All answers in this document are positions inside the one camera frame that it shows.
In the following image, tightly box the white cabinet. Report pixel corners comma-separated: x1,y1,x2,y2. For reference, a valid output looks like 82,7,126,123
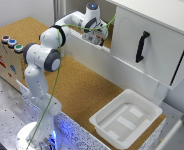
54,0,184,108

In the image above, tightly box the green button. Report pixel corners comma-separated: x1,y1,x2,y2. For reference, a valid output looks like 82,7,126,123
13,43,25,54

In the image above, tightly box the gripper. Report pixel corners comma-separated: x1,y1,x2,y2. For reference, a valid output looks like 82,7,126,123
82,18,110,45

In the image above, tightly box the white sliding door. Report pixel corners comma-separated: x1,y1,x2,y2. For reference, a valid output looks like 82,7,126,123
109,6,184,87

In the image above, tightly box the wooden drawer box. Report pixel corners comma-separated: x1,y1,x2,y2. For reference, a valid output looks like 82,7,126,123
0,16,60,93

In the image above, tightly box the red button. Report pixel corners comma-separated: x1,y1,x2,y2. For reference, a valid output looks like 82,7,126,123
1,34,11,44

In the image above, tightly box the blue button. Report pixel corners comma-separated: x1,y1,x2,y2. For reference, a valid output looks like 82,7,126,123
7,38,18,48

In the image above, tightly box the white plastic box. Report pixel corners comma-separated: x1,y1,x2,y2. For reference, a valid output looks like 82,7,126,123
88,88,164,150

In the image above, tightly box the black door handle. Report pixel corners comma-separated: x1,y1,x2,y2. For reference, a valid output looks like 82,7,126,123
134,30,152,64

